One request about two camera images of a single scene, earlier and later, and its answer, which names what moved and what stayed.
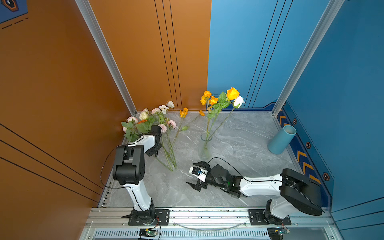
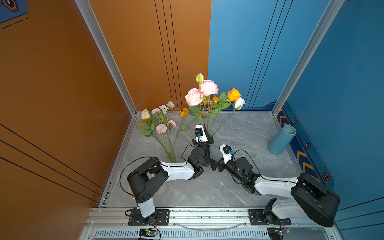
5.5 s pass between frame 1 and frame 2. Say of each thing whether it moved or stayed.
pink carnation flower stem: stayed
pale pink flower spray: stayed
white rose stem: stayed
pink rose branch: moved
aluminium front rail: stayed
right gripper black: moved
